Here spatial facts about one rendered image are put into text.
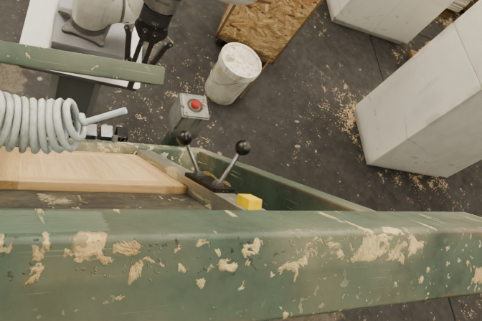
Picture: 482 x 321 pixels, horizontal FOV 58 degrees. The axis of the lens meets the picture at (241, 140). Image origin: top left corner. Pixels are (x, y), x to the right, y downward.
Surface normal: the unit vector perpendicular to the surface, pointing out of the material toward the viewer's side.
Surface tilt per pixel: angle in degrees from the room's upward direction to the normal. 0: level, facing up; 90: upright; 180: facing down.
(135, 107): 0
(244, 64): 0
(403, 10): 90
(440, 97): 90
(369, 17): 90
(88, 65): 35
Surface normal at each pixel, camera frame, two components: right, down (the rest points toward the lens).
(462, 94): -0.90, -0.16
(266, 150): 0.43, -0.48
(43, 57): 0.44, 0.11
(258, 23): -0.19, 0.78
